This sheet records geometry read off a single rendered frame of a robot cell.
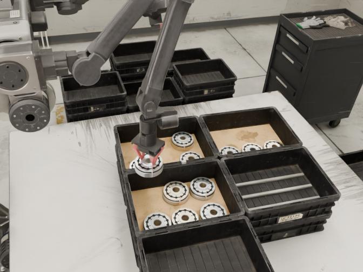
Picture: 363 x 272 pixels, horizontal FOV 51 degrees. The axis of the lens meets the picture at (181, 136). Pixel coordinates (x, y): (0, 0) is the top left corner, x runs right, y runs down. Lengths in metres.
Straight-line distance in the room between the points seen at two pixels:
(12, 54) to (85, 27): 3.40
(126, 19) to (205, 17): 3.72
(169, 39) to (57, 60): 0.33
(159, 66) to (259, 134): 0.87
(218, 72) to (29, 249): 1.97
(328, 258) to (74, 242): 1.01
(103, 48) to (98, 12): 3.31
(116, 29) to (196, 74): 1.89
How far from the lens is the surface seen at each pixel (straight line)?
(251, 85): 3.87
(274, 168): 1.76
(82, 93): 2.76
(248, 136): 1.90
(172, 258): 1.40
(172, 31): 1.18
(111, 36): 1.14
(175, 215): 1.47
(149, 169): 1.38
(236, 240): 1.47
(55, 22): 4.44
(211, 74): 3.00
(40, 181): 1.87
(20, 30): 1.20
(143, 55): 3.20
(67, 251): 1.61
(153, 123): 1.25
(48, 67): 1.12
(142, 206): 1.54
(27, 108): 1.48
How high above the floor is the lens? 2.02
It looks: 40 degrees down
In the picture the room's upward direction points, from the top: 4 degrees clockwise
